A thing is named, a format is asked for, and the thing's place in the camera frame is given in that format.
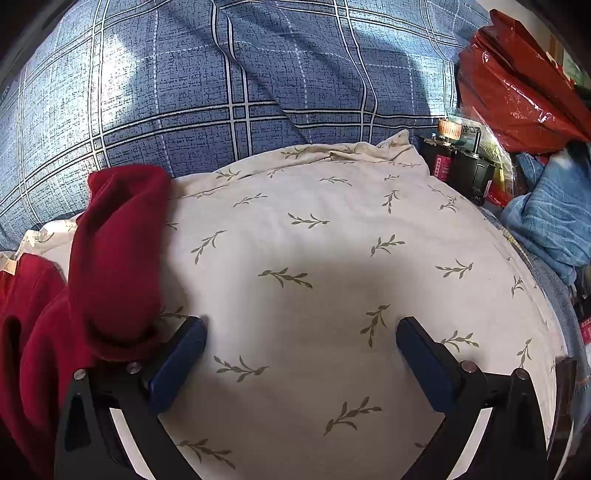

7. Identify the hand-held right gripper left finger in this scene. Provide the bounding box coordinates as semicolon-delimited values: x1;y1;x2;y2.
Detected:
53;316;208;480

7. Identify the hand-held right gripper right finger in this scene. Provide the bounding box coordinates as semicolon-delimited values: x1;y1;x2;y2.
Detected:
396;316;558;480

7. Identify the red knit sweater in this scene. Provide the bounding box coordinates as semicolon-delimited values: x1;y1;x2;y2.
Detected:
0;166;172;480

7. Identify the grey-blue striped cloth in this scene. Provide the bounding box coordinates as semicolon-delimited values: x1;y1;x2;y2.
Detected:
522;249;583;358

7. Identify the cream leaf-print sheet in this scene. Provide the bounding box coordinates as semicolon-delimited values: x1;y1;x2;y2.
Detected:
0;130;570;480

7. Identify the light blue towel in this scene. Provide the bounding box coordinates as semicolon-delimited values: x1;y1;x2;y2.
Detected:
501;148;591;287

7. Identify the black box with pink label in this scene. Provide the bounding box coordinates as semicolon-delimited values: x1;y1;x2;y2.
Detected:
418;134;462;186

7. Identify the orange-labelled packet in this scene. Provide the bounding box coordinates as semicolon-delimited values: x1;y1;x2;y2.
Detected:
436;117;463;142

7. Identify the blue plaid quilt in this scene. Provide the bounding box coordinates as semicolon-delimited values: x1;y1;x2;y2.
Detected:
0;0;491;250

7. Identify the red plastic bag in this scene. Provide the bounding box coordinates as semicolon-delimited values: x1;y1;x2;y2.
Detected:
457;9;591;156

